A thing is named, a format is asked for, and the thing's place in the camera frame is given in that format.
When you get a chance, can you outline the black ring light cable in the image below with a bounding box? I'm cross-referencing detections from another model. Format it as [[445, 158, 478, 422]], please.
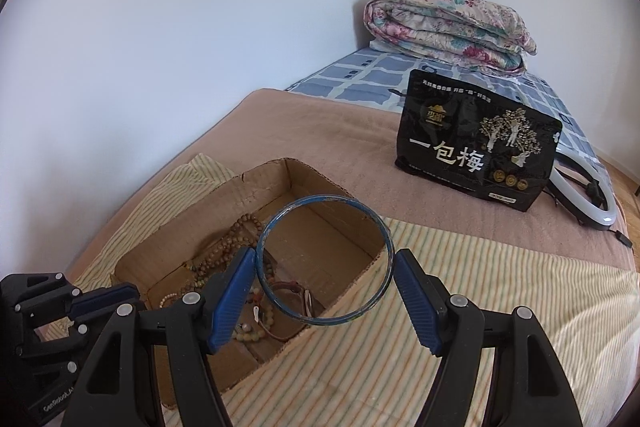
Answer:
[[609, 228, 637, 259]]

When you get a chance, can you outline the white ring light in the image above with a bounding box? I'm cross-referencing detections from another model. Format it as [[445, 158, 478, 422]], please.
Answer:
[[545, 149, 620, 230]]

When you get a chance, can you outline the blue checked bed sheet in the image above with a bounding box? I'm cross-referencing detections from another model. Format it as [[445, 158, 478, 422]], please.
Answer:
[[285, 47, 601, 168]]

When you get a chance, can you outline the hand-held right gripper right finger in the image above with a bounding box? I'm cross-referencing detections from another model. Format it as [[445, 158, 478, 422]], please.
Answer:
[[393, 249, 583, 427]]

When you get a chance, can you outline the black snack bag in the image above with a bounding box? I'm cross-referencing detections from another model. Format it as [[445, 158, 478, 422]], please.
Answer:
[[395, 69, 563, 212]]

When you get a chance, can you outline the folded floral quilt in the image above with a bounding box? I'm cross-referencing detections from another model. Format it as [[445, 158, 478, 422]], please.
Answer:
[[363, 0, 538, 75]]

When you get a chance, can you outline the striped yellow blanket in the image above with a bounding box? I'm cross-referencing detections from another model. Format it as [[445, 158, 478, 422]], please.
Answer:
[[70, 152, 640, 427]]

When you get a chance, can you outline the pink blanket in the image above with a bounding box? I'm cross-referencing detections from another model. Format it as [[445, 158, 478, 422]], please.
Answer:
[[37, 88, 640, 343]]

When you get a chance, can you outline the cardboard box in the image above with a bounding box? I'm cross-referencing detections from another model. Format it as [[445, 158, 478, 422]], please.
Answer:
[[110, 158, 388, 410]]

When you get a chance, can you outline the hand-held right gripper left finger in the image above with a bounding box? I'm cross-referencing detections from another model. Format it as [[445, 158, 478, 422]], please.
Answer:
[[60, 247, 258, 427]]

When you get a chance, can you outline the red strap watch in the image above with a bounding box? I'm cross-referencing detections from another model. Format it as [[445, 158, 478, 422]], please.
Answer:
[[250, 281, 316, 342]]

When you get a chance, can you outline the wooden bead necklace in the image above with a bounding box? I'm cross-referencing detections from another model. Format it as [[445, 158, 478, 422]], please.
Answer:
[[159, 213, 281, 343]]

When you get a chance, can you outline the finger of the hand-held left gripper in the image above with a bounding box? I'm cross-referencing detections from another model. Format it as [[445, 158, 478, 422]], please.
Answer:
[[14, 273, 147, 321], [16, 321, 104, 376]]

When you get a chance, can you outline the blue bangle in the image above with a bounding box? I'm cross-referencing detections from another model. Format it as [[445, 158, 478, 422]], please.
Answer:
[[256, 195, 396, 326]]

